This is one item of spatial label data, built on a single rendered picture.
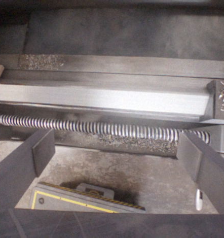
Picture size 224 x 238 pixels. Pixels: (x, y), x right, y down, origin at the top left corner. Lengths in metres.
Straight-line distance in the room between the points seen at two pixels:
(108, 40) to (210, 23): 0.36
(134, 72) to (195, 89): 0.17
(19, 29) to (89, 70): 0.43
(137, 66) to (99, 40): 0.23
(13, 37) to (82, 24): 0.30
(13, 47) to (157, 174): 1.15
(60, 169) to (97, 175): 0.30
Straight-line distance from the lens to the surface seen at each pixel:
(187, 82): 0.49
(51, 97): 0.51
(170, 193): 1.37
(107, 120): 0.89
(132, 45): 0.65
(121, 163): 1.30
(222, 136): 0.54
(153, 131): 0.55
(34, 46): 0.75
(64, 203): 1.11
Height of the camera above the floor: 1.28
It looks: 80 degrees down
